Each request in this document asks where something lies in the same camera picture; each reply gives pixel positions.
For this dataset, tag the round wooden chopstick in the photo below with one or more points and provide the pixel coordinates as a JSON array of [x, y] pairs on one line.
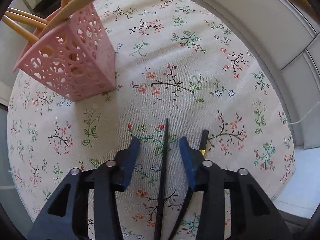
[[75, 3]]

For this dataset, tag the floral tablecloth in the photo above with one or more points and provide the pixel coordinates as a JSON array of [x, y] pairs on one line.
[[175, 55]]

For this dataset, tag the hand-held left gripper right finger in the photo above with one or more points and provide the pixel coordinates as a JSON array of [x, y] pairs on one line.
[[186, 155]]

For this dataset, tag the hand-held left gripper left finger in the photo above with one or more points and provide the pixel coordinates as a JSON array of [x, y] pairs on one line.
[[131, 155]]

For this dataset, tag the black pan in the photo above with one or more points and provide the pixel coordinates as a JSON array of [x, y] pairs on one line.
[[47, 2]]

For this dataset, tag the black chopstick with gold band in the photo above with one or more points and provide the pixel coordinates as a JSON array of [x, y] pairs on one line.
[[204, 140]]

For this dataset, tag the white kitchen cabinets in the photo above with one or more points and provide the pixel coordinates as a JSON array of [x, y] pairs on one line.
[[307, 85]]

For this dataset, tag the pink perforated plastic basket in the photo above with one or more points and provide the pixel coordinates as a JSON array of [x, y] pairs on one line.
[[82, 75]]

